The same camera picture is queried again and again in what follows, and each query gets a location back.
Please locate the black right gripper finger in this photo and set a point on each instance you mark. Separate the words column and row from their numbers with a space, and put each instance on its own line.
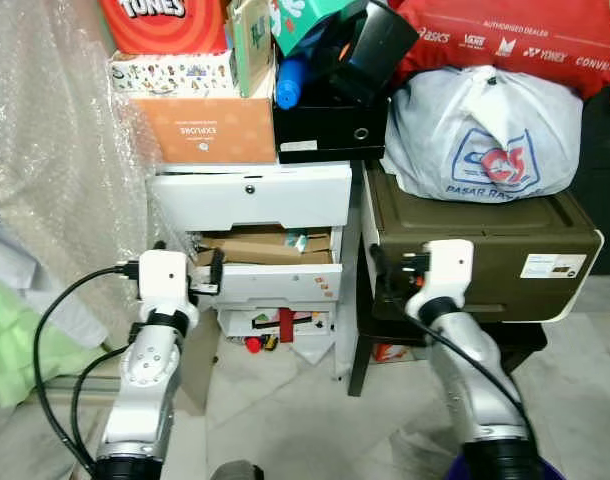
column 378, row 268

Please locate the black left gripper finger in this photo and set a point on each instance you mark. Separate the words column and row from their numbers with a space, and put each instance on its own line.
column 158, row 247
column 217, row 268

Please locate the brown cardboard box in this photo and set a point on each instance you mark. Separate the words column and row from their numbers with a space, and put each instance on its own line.
column 255, row 245

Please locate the white drawer cabinet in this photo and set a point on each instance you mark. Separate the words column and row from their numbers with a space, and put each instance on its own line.
column 255, row 195

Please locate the red white packet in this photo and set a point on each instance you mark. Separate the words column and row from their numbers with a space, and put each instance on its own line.
column 387, row 352

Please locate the small teal item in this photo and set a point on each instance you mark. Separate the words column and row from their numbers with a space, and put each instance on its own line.
column 298, row 241

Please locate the red upright item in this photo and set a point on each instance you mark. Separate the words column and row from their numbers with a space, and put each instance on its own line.
column 285, row 325

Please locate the olive brown storage box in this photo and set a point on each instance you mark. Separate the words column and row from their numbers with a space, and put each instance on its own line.
column 495, row 240

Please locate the black low table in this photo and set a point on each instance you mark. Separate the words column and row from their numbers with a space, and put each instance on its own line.
column 360, row 360

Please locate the orange cardboard box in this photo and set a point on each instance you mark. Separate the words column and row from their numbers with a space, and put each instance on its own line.
column 205, row 130

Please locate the black box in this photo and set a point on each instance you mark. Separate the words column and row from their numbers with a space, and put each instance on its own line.
column 330, row 135

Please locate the white garment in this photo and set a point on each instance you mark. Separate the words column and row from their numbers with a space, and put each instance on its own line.
column 10, row 255

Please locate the white printed plastic bag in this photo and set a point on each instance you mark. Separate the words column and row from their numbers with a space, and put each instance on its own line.
column 475, row 130

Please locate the clear bubble wrap sheet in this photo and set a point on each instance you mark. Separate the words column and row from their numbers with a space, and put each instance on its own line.
column 55, row 120

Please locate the light green tulle dress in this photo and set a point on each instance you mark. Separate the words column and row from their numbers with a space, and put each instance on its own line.
column 20, row 345

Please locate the black cabinet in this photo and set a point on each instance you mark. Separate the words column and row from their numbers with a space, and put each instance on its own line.
column 600, row 180

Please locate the white patterned box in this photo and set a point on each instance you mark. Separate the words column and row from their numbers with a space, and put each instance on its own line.
column 170, row 75

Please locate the grey robot left leg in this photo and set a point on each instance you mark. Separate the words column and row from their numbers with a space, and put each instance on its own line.
column 235, row 472

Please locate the blue bottle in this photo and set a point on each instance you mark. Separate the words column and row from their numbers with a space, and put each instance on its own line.
column 290, row 85

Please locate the red cartoon print box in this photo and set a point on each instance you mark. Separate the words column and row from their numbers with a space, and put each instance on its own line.
column 165, row 30

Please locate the green white box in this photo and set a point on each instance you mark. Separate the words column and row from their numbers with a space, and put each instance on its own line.
column 250, row 50

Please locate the black glossy case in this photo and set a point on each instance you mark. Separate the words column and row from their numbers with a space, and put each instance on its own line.
column 370, row 45

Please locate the red sports brand bag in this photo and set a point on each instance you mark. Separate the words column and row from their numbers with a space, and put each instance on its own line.
column 505, row 40

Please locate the teal tissue box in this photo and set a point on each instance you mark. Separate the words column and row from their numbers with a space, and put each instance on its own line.
column 303, row 25

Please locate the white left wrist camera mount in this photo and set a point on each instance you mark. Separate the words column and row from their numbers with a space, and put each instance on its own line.
column 165, row 280

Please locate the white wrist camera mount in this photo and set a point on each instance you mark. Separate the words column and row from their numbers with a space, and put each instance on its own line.
column 165, row 280
column 447, row 270

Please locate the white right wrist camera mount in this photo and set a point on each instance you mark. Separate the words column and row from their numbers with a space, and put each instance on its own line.
column 447, row 270

